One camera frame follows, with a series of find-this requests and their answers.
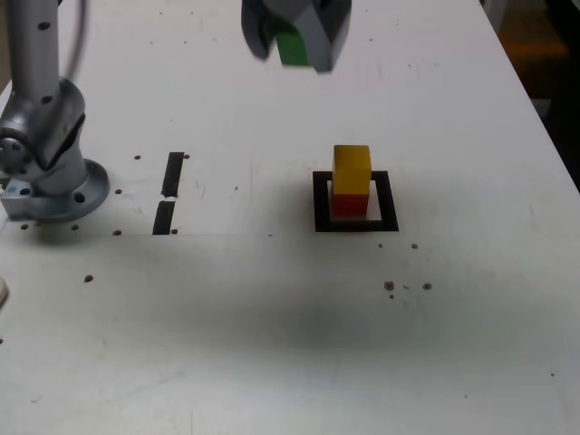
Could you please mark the green cube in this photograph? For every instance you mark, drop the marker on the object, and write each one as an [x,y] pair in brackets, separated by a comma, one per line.
[292,50]

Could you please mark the yellow cube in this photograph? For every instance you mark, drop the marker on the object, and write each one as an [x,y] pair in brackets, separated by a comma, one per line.
[351,170]

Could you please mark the black tape strip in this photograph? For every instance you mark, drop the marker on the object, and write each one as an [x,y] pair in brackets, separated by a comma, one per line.
[174,172]

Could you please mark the red cube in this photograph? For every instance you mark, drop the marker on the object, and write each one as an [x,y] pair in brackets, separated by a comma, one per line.
[349,206]

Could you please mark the black tape square outline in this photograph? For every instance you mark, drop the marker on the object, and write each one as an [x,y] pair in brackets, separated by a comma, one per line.
[319,204]

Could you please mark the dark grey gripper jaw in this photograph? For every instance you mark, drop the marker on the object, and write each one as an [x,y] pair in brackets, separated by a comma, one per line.
[256,31]

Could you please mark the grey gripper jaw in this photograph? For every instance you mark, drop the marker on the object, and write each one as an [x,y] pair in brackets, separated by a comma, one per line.
[326,36]

